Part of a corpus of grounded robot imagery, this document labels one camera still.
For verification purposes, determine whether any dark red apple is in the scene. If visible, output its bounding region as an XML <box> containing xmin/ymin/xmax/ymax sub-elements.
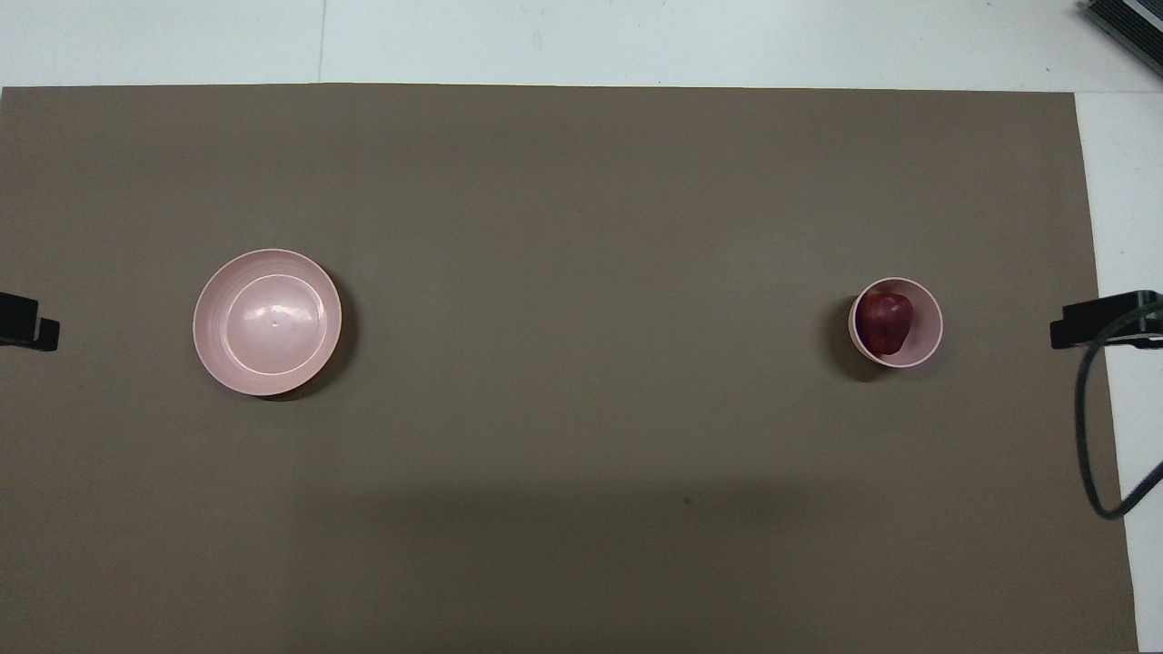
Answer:
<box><xmin>860</xmin><ymin>291</ymin><xmax>915</xmax><ymax>356</ymax></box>

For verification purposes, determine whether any small pink bowl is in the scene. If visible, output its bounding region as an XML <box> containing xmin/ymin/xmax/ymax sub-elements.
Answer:
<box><xmin>849</xmin><ymin>277</ymin><xmax>944</xmax><ymax>369</ymax></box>

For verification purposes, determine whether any pink round plate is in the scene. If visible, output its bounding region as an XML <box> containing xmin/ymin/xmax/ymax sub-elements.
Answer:
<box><xmin>193</xmin><ymin>249</ymin><xmax>343</xmax><ymax>397</ymax></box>

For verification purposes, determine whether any dark grey ribbed device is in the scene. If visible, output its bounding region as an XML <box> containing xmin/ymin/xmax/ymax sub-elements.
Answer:
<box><xmin>1081</xmin><ymin>0</ymin><xmax>1163</xmax><ymax>78</ymax></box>

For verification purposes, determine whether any large brown table mat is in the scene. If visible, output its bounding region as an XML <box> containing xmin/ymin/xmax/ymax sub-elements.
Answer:
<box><xmin>0</xmin><ymin>84</ymin><xmax>1141</xmax><ymax>654</ymax></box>

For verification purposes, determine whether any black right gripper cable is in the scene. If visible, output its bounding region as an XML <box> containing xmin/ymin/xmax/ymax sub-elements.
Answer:
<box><xmin>1075</xmin><ymin>304</ymin><xmax>1163</xmax><ymax>520</ymax></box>

